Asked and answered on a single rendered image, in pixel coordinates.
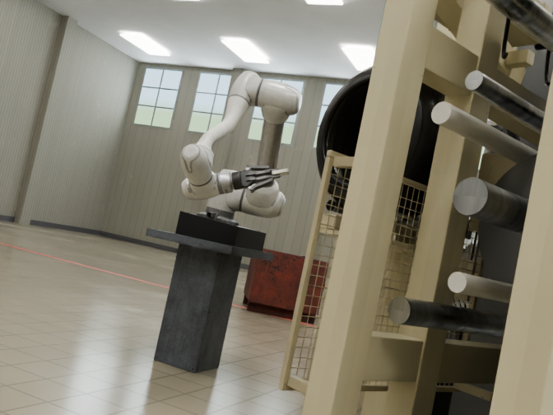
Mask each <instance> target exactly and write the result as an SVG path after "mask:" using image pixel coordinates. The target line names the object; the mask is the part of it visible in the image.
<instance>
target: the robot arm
mask: <svg viewBox="0 0 553 415"><path fill-rule="evenodd" d="M301 103H302V95H301V94H300V92H299V91H298V90H297V89H295V88H294V87H293V86H290V85H288V84H285V83H282V82H277V81H273V80H267V79H263V78H260V77H259V75H258V74H257V73H256V72H253V71H245V72H243V73H242V74H241V75H240V76H239V77H238V78H237V79H236V81H235V83H234V85H233V86H232V88H231V90H230V95H229V99H228V102H227V108H226V112H225V117H224V119H223V121H222V122H221V123H220V124H218V125H217V126H215V127H213V128H211V129H209V130H208V131H206V132H205V133H204V134H203V135H202V137H201V138H200V140H199V141H198V142H197V144H188V145H187V146H185V147H184V148H183V150H182V151H181V154H180V163H181V166H182V168H183V171H184V173H185V175H186V177H187V179H185V180H184V181H183V182H182V184H181V189H182V193H183V195H184V197H185V198H186V199H190V200H201V199H207V198H208V200H207V207H206V210H205V212H197V215H198V216H201V217H206V218H210V219H212V220H216V221H221V222H224V223H228V224H232V225H236V226H238V225H239V223H238V222H236V221H234V216H235V212H244V213H246V214H249V215H252V216H255V217H262V218H274V217H279V216H280V215H281V213H282V210H283V207H284V205H285V202H286V199H285V196H284V194H283V193H282V192H279V188H278V183H277V182H276V181H275V179H278V178H281V176H283V175H288V174H289V171H288V168H287V169H283V170H280V169H277V162H278V157H279V151H280V148H281V140H282V134H283V129H284V124H285V121H287V120H288V118H289V117H290V115H295V114H297V113H298V112H299V111H300V107H301ZM249 106H256V107H259V108H261V111H262V116H263V129H262V135H261V141H260V147H259V153H258V163H257V165H256V166H252V165H250V164H247V167H246V169H245V170H242V171H235V170H222V171H221V172H220V173H217V174H214V173H213V172H212V171H211V169H212V163H213V157H214V154H213V152H212V150H211V147H212V145H213V143H214V142H215V141H217V140H219V139H221V138H223V137H224V136H226V135H228V134H230V133H231V132H232V131H233V130H234V129H235V127H236V126H237V124H238V123H239V121H240V120H241V118H242V117H243V115H244V113H245V112H246V110H247V109H248V107H249ZM249 170H256V172H255V171H254V172H251V171H249ZM233 213H234V214H233Z"/></svg>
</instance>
